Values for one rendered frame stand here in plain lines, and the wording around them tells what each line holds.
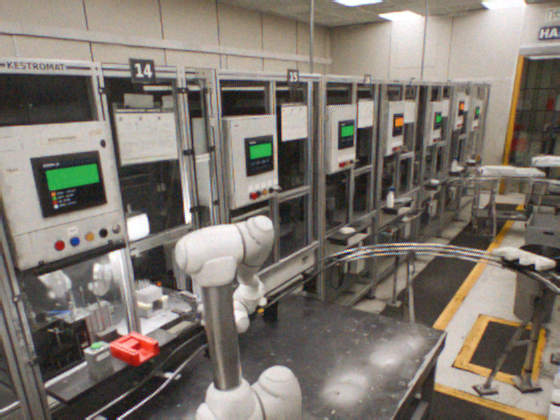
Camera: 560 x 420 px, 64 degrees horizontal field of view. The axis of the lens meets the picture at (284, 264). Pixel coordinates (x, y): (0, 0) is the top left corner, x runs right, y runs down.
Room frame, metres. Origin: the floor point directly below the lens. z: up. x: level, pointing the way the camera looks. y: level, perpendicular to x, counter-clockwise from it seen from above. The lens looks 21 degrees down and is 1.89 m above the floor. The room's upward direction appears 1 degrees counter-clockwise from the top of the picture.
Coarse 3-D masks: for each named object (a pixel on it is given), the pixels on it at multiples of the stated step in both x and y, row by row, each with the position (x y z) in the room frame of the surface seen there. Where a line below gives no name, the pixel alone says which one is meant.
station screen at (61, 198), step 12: (96, 156) 1.66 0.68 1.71; (48, 168) 1.51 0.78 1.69; (60, 168) 1.54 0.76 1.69; (48, 192) 1.49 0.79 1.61; (60, 192) 1.53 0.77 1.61; (72, 192) 1.56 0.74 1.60; (84, 192) 1.60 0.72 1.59; (96, 192) 1.64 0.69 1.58; (60, 204) 1.52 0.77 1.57; (72, 204) 1.56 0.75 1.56
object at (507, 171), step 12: (480, 168) 6.49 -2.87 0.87; (492, 168) 6.04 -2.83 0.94; (504, 168) 6.00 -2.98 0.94; (516, 168) 5.97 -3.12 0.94; (528, 168) 6.18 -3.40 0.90; (480, 180) 6.06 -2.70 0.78; (540, 192) 5.86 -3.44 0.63; (480, 216) 6.10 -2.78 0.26; (492, 216) 6.09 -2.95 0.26; (504, 216) 6.07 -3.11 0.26; (516, 216) 6.06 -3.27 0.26
